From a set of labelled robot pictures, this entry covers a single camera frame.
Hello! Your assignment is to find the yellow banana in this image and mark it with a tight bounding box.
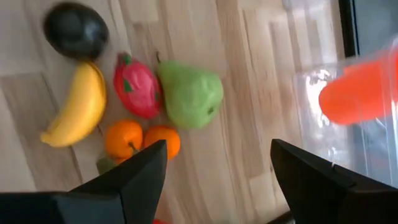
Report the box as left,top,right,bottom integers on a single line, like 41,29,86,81
39,61,108,149

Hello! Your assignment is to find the pink dragon fruit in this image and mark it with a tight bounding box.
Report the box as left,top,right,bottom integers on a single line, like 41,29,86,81
113,52,162,120

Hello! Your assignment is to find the orange sports bottle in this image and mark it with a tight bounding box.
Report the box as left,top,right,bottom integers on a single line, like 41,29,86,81
318,51,398,126

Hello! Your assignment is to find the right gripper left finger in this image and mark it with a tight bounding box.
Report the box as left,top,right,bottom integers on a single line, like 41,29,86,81
72,139,168,224

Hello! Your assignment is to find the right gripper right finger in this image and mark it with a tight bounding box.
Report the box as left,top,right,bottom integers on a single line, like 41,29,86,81
271,139,398,224

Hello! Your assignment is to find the clear plastic container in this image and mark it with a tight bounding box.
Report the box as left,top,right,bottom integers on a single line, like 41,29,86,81
294,37,398,187

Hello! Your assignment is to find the orange tangerine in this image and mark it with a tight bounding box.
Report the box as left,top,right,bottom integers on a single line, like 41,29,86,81
142,124,182,160
104,119,144,160

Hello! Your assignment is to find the black metal table frame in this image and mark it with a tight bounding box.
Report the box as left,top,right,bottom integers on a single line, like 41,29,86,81
338,0,361,58

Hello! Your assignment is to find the black plum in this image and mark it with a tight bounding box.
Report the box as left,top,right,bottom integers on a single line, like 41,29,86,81
42,1,110,62

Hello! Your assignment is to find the green pear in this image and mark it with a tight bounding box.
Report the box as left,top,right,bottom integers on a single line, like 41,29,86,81
155,51,224,130

